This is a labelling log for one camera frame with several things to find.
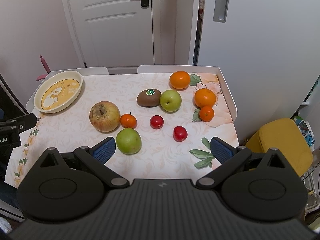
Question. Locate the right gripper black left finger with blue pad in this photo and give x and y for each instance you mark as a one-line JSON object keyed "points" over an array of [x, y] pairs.
{"points": [[95, 158]]}

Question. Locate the floral tablecloth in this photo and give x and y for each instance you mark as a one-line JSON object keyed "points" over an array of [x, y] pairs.
{"points": [[160, 156]]}

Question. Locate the small tangerine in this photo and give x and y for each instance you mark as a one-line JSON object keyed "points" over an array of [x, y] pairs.
{"points": [[128, 121], [206, 113]]}

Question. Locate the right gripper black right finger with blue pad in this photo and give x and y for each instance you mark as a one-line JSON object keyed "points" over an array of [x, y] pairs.
{"points": [[231, 159]]}

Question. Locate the red cherry tomato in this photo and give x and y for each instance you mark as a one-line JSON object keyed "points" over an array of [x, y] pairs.
{"points": [[179, 134], [156, 122]]}

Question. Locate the large orange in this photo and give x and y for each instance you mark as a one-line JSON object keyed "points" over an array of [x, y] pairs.
{"points": [[204, 97], [179, 80]]}

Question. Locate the green apple front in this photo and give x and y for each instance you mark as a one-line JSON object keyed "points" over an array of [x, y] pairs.
{"points": [[128, 141]]}

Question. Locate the green apple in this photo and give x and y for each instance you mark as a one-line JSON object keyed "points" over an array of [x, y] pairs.
{"points": [[128, 141], [170, 100]]}

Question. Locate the brown kiwi with sticker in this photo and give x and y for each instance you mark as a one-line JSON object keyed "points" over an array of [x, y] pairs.
{"points": [[149, 98]]}

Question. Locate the white panel door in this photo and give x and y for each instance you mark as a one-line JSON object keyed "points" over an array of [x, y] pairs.
{"points": [[111, 33]]}

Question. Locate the pink plastic object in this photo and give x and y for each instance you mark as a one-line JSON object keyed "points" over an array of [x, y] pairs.
{"points": [[46, 67]]}

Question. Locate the white wardrobe door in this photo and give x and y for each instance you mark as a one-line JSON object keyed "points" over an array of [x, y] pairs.
{"points": [[268, 52]]}

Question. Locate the cream bowl with bear print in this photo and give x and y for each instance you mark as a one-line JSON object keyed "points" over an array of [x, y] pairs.
{"points": [[58, 92]]}

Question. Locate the yellow chair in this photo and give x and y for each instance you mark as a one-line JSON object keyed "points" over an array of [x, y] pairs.
{"points": [[284, 135]]}

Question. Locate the large yellow-brown apple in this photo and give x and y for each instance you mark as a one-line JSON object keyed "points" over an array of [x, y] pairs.
{"points": [[104, 116]]}

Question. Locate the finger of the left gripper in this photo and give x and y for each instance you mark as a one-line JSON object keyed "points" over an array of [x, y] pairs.
{"points": [[23, 123]]}

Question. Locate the grey recessed wardrobe handle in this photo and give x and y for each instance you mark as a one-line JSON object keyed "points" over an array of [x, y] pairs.
{"points": [[220, 11]]}

